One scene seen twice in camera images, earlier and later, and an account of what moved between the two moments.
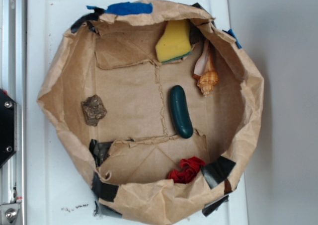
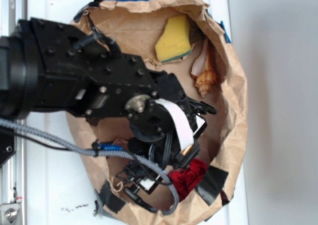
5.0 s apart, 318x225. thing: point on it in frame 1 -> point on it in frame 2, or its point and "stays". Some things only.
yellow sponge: (175, 43) stays
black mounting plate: (8, 129) stays
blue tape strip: (230, 33) -> (227, 40)
